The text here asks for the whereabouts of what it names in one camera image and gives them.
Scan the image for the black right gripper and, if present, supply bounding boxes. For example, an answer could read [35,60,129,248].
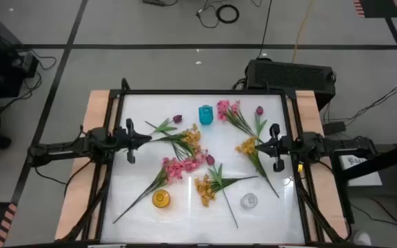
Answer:
[254,123,302,174]

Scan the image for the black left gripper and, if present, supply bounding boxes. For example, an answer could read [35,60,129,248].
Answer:
[113,118,152,165]

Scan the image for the yellow artificial flower bunch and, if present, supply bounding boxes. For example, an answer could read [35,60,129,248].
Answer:
[151,123,203,149]
[194,173,259,208]
[235,136,281,199]

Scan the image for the green stems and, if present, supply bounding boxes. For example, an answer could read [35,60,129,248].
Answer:
[253,105,269,142]

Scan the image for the pink artificial flower bunch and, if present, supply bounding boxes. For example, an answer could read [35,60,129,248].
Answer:
[170,141,209,173]
[112,156,186,225]
[216,99,258,138]

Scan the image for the dark red artificial tulip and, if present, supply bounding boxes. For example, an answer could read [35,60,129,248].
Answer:
[205,154,239,229]
[144,114,183,137]

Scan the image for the clear glass vase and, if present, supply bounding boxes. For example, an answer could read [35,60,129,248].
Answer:
[240,192,259,211]

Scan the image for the yellow glass vase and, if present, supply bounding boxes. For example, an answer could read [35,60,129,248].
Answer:
[151,189,172,209]

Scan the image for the blue glass vase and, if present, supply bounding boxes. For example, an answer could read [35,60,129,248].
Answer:
[198,104,215,126]

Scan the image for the black power adapter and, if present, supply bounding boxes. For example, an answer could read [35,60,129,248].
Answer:
[323,122,347,136]

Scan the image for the black computer case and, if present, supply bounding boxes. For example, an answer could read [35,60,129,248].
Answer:
[245,58,337,111]

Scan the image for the white label sheet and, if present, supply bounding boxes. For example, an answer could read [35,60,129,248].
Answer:
[339,154,383,187]

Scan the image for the white round object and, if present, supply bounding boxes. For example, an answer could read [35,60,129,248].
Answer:
[352,231,372,248]

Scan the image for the black metal rig frame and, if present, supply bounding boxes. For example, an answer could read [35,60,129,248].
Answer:
[59,77,349,246]

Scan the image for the black metal cart frame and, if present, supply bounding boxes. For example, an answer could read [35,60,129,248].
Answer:
[331,137,397,225]

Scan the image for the yellow hanging cable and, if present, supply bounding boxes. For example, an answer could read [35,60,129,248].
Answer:
[292,0,315,63]

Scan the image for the black hanging cable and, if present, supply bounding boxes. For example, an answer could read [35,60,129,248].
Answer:
[257,0,273,59]

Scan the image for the black floor cable bundle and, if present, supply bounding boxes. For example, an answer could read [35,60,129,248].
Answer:
[322,79,397,127]

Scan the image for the coiled black cable ring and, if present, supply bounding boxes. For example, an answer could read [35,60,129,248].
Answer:
[216,3,240,24]

